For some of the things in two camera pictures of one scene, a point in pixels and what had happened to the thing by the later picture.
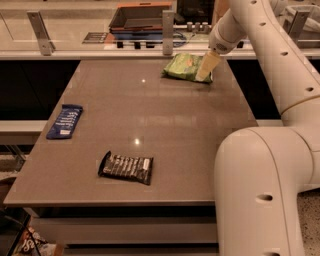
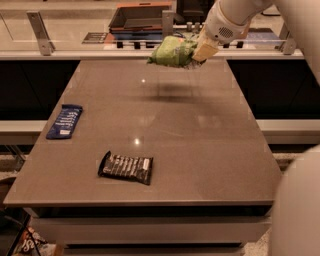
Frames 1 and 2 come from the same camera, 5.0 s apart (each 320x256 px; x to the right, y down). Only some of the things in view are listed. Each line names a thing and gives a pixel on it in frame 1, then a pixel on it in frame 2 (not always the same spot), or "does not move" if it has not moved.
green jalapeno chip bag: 185,66 to 173,51
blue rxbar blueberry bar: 65,121 does not move
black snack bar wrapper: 131,167 does not move
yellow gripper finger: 208,65 to 206,46
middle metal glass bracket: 168,17 does not move
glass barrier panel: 130,28 does not move
